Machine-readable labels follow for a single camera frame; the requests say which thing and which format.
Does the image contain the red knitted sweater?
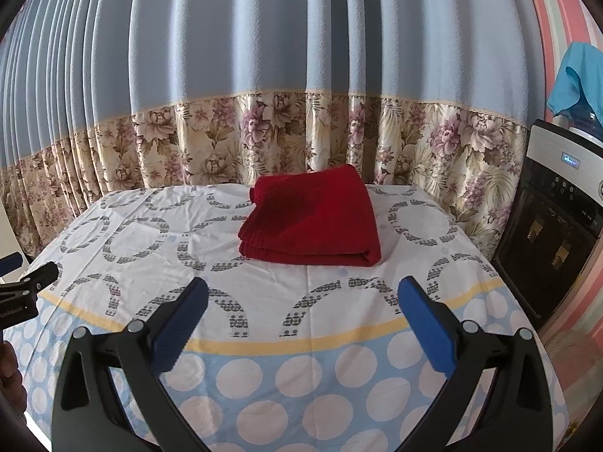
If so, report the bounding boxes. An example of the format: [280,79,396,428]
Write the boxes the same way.
[238,164,381,266]

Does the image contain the person's left hand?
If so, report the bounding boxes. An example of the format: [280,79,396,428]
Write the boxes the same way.
[0,341,27,414]

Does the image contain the beige board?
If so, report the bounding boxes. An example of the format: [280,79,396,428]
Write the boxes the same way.
[0,203,23,258]

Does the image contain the black water dispenser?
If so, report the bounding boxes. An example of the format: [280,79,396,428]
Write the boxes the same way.
[491,119,602,328]

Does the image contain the patterned bed sheet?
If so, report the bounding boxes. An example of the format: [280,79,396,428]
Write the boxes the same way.
[4,183,571,452]

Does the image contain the blue floral curtain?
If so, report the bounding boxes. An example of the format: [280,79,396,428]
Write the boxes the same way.
[1,0,545,257]

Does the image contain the blue cloth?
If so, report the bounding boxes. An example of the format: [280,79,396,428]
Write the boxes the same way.
[547,42,602,125]

